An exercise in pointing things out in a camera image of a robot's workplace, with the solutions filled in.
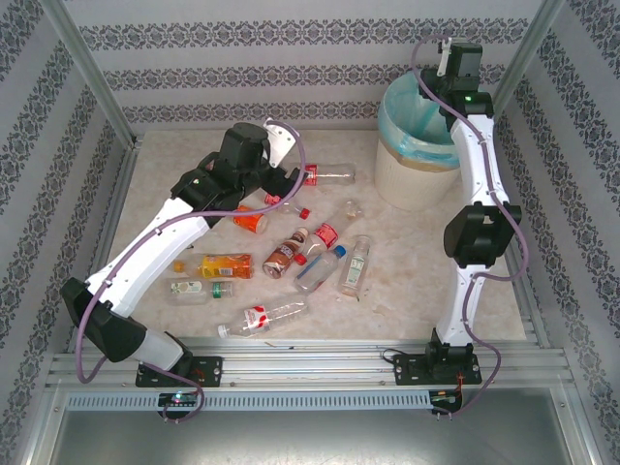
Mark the large clear cola bottle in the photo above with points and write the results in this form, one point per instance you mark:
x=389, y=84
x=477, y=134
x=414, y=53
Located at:
x=334, y=174

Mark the orange label plastic bottle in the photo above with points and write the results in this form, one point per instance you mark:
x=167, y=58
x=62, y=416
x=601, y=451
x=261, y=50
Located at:
x=249, y=222

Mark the red label bottle red cap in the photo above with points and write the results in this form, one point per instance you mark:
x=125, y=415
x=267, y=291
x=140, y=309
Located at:
x=323, y=236

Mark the small clear capless bottle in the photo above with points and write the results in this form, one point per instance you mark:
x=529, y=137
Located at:
x=352, y=209

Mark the brown coffee bottle cream cap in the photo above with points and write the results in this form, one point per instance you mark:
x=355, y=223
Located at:
x=281, y=257

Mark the clear bottle blue cap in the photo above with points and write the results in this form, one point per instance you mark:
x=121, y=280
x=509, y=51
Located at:
x=317, y=271

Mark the yellow juice bottle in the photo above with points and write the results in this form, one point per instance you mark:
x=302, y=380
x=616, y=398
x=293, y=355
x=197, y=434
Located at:
x=223, y=266

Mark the clear bottle green white label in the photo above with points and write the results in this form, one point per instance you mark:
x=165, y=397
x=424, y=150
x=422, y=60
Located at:
x=356, y=266

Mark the clear bottle white cap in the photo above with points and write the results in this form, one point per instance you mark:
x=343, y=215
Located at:
x=261, y=317

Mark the clear bottle green cap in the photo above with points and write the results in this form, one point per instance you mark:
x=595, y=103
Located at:
x=189, y=290

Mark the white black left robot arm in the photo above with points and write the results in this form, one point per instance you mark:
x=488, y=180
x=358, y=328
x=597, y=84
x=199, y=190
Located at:
x=145, y=252

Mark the white bin with blue liner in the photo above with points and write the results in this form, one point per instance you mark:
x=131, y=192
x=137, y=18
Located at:
x=402, y=111

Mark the small circuit board green light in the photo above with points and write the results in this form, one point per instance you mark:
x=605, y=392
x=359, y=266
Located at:
x=178, y=399

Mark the grey metal panel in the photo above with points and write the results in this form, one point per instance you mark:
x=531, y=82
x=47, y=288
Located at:
x=310, y=441

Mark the aluminium corner post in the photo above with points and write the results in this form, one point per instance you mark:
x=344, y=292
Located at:
x=525, y=48
x=94, y=72

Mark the aluminium side rail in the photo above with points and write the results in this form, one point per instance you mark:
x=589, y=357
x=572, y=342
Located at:
x=530, y=315
x=112, y=218

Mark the aluminium mounting rail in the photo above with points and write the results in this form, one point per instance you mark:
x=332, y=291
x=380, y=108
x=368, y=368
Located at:
x=300, y=368

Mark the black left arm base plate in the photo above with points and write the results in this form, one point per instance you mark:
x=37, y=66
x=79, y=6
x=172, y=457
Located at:
x=208, y=370

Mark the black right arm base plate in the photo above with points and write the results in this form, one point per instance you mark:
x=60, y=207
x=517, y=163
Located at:
x=409, y=370

